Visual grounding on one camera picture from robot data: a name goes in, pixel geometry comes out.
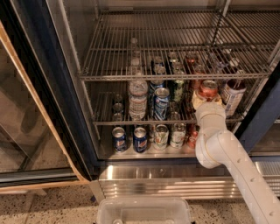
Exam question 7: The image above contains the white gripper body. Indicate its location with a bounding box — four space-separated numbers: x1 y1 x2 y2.
195 102 226 129

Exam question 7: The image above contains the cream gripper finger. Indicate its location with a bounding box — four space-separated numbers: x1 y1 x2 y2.
192 91 207 109
213 94 222 105

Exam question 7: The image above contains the red coke can shelf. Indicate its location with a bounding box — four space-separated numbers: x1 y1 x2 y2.
198 80 218 101

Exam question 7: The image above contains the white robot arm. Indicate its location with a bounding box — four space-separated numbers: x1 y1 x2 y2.
192 94 280 224

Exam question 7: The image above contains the red coke can bottom left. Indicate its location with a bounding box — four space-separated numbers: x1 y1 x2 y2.
187 124 200 149

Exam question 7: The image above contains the green soda can middle shelf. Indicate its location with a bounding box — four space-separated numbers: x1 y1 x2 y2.
171 80 185 102

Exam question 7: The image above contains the white green can bottom right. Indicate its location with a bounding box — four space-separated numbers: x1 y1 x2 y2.
170 123 186 149

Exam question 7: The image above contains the white green can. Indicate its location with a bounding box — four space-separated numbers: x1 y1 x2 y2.
154 124 169 151
170 123 186 149

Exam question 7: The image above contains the blue pepsi can middle shelf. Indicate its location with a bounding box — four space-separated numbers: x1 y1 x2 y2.
153 87 170 121

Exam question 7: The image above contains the blue pepsi can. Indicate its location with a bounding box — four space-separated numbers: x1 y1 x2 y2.
112 127 127 152
133 127 147 153

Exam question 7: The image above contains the steel fridge bottom grille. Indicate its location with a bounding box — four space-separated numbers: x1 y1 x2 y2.
90 161 280 202

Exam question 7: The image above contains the blue pepsi can bottom left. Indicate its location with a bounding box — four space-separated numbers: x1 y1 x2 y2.
112 127 127 152

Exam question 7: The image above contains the glass fridge door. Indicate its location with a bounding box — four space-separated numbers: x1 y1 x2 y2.
0 22 88 194

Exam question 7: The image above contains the white labelled coffee bottle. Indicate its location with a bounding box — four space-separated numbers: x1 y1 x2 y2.
221 79 247 117

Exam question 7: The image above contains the clear water bottle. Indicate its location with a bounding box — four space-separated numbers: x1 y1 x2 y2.
128 38 148 121

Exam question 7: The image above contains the clear plastic bin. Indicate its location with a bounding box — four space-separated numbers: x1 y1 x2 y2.
96 196 191 224

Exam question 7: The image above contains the blue fridge center post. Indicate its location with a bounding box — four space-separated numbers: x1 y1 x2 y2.
235 62 280 152

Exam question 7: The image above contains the middle wire shelf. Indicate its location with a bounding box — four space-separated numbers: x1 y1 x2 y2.
92 90 243 127

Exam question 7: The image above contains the wire shelf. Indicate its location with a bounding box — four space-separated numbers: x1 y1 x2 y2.
80 10 276 81
92 90 243 127

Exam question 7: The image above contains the upper wire shelf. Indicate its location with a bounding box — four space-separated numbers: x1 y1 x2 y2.
80 10 276 81

